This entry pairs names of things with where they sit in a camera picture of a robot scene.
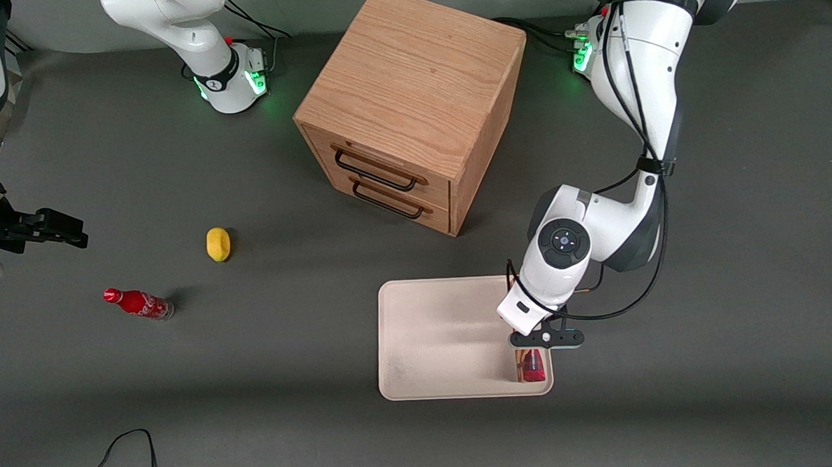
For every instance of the red cookie box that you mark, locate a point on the red cookie box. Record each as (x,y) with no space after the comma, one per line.
(533,369)

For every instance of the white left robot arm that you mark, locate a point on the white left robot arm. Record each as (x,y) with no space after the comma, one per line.
(651,62)

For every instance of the beige plastic tray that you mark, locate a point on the beige plastic tray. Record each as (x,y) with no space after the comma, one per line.
(441,337)

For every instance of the red cola bottle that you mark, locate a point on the red cola bottle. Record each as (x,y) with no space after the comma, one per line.
(138,303)

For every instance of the yellow lemon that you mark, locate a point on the yellow lemon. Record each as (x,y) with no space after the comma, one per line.
(218,244)

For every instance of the wooden two-drawer cabinet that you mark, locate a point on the wooden two-drawer cabinet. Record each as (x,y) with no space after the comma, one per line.
(416,72)

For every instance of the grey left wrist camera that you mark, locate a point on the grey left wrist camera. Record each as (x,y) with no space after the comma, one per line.
(547,339)

